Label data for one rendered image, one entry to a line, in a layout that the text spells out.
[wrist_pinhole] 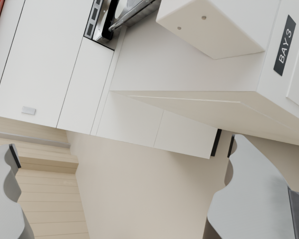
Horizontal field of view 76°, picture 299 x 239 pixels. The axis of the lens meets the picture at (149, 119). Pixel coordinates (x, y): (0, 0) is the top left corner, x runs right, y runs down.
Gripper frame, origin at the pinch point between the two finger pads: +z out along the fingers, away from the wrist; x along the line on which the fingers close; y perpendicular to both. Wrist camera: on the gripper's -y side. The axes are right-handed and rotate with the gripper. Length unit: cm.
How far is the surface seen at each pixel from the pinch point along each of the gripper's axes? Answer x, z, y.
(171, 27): 6.1, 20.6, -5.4
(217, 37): 12.6, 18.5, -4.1
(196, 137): 33, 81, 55
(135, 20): 1, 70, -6
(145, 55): 3, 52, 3
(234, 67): 16.8, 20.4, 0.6
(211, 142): 44, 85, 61
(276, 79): 22.9, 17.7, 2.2
